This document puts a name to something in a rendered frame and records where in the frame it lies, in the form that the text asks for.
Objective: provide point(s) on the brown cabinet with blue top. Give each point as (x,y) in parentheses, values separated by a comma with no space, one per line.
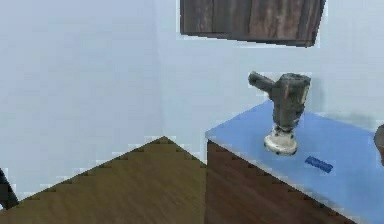
(266,196)

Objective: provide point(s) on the brown round object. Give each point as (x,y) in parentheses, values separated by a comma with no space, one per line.
(380,141)

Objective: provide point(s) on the small blue flat bar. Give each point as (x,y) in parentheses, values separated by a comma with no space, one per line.
(319,164)

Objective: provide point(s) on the black object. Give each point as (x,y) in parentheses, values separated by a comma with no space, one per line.
(6,193)

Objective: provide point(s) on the dark wood wall cupboard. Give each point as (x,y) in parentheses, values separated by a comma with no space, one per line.
(253,20)

